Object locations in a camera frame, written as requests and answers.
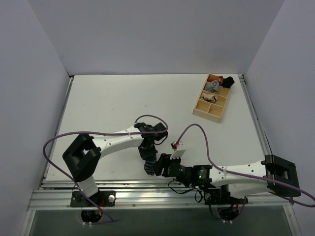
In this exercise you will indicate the grey rolled garment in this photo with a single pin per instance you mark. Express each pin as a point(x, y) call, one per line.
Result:
point(212, 86)

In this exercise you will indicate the navy striped underwear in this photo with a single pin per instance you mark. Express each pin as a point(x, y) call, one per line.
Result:
point(149, 166)

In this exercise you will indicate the black rolled garment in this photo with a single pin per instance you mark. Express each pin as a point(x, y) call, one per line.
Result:
point(227, 82)

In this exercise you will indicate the aluminium rail frame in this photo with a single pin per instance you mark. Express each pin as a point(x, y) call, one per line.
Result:
point(150, 208)

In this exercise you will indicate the beige rolled garment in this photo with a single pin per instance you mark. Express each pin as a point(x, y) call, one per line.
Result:
point(211, 98)

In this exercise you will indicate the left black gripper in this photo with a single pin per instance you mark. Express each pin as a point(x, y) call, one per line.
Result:
point(146, 152)

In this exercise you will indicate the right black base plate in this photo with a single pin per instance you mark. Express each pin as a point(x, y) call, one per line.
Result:
point(220, 196)

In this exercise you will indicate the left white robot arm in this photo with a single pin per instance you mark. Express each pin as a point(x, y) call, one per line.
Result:
point(84, 153)

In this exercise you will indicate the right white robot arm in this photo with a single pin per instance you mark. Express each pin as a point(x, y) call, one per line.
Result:
point(272, 174)

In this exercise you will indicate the orange rolled garment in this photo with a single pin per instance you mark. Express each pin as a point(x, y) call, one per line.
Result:
point(220, 79)

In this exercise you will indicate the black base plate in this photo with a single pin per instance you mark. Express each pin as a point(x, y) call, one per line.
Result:
point(101, 198)
point(220, 196)

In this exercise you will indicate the wooden compartment tray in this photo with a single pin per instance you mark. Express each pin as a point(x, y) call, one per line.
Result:
point(212, 111)

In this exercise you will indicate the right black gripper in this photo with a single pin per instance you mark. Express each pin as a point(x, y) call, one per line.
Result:
point(162, 165)

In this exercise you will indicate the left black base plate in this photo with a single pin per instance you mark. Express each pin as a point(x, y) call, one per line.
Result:
point(101, 198)

